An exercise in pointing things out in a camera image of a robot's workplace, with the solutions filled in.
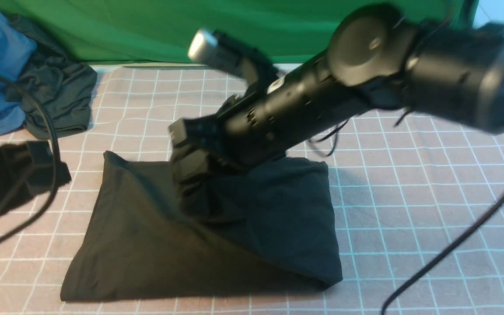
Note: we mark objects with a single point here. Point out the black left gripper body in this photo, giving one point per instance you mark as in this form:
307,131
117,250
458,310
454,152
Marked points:
26,171

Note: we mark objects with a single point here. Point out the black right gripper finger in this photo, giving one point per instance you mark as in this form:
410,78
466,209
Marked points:
204,132
190,165

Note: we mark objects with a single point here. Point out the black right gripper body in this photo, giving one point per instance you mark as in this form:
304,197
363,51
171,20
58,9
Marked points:
307,101

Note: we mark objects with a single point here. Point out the dark gray long-sleeve shirt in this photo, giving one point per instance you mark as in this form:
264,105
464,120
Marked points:
267,232

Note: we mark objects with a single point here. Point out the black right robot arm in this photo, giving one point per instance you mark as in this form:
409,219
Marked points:
376,60

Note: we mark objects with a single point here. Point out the dark crumpled garment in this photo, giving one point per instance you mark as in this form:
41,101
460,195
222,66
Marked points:
61,84

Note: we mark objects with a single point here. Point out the green backdrop cloth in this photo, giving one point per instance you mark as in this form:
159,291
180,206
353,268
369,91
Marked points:
141,31

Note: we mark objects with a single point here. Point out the pink grid tablecloth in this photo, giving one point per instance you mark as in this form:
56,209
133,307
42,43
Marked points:
400,195

